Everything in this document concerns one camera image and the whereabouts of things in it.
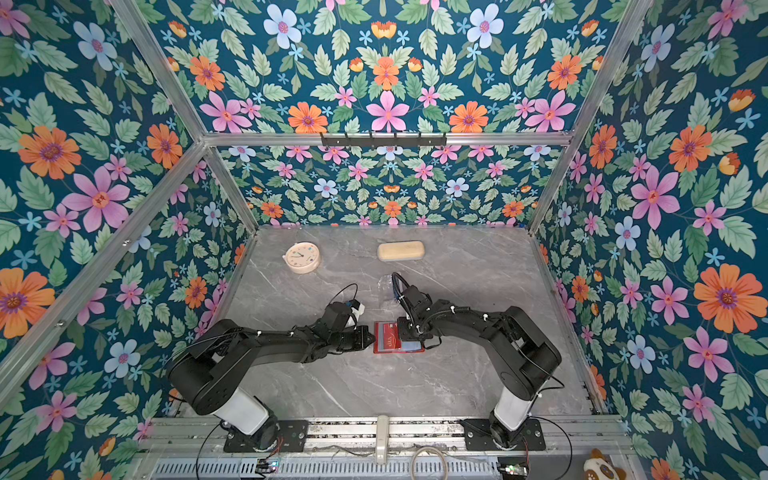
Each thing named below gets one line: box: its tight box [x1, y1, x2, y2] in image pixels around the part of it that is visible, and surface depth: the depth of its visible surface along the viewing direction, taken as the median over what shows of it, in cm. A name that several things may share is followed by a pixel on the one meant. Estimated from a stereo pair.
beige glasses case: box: [377, 240, 425, 261], surface depth 110 cm
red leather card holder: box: [373, 321, 425, 354], surface depth 90 cm
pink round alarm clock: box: [282, 241, 321, 274], surface depth 110 cm
